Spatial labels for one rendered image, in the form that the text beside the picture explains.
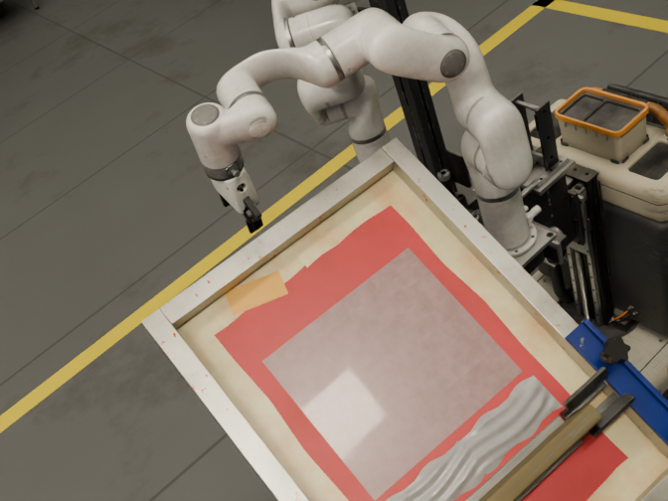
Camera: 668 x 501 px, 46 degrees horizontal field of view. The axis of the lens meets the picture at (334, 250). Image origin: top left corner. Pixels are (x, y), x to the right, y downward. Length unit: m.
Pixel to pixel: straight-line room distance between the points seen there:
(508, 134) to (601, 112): 0.88
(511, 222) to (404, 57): 0.54
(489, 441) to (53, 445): 2.60
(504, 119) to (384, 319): 0.43
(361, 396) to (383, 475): 0.14
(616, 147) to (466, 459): 1.20
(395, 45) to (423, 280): 0.42
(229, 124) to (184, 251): 2.82
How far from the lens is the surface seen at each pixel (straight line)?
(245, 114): 1.39
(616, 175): 2.33
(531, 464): 1.30
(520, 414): 1.41
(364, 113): 1.96
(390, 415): 1.38
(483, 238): 1.47
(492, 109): 1.52
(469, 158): 1.66
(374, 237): 1.48
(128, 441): 3.49
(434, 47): 1.40
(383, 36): 1.37
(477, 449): 1.39
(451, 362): 1.42
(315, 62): 1.41
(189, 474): 3.24
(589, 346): 1.44
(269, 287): 1.44
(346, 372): 1.39
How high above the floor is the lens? 2.41
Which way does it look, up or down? 40 degrees down
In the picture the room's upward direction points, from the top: 24 degrees counter-clockwise
